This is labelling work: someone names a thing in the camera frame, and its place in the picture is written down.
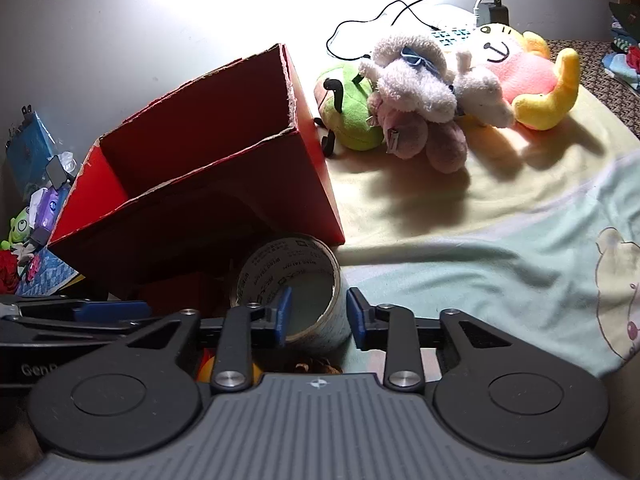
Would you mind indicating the white fluffy plush toy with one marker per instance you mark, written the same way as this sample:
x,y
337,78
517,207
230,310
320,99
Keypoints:
x,y
420,80

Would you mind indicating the small green toy figure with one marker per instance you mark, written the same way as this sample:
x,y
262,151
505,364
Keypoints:
x,y
19,227

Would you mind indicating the brown patterned sheet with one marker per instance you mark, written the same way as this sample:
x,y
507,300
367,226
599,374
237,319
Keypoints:
x,y
590,75

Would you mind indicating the blue white patterned cloth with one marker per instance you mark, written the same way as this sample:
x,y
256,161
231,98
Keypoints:
x,y
50,272

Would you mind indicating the purple tissue packet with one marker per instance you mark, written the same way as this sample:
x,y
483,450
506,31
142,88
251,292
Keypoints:
x,y
50,207

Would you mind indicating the pink plush toy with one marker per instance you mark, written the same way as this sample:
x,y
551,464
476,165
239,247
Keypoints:
x,y
440,145

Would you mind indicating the red cardboard box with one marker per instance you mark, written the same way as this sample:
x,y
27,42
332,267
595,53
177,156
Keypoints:
x,y
200,160

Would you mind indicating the red cloth item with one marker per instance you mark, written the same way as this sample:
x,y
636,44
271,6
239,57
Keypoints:
x,y
9,270

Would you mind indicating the small white plush toy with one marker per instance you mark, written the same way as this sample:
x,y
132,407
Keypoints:
x,y
482,92

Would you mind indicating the white printed tape roll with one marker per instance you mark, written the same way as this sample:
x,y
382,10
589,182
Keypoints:
x,y
305,255

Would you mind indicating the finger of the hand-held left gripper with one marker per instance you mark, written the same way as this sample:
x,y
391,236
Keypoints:
x,y
60,331
110,311

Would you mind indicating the orange round object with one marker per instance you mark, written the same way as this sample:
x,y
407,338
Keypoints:
x,y
207,367

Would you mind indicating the white power strip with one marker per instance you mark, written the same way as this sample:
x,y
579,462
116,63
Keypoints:
x,y
452,30

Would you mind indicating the brown fuzzy object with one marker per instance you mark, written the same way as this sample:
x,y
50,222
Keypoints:
x,y
317,366

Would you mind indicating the bear-print blanket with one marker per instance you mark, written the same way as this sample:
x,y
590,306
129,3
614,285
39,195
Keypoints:
x,y
450,260

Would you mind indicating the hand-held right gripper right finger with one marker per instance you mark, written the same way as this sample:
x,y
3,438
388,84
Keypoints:
x,y
356,312

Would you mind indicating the pink yellow tiger plush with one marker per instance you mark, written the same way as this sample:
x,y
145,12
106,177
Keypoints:
x,y
530,72

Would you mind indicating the pile of clothes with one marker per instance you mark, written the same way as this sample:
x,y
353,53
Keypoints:
x,y
625,45

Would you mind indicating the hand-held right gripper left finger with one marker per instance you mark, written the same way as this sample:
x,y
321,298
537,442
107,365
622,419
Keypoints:
x,y
282,312

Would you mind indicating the green plush toy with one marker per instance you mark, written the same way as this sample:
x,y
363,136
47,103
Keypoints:
x,y
352,120

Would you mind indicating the black charger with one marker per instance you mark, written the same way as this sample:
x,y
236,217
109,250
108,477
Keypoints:
x,y
494,10

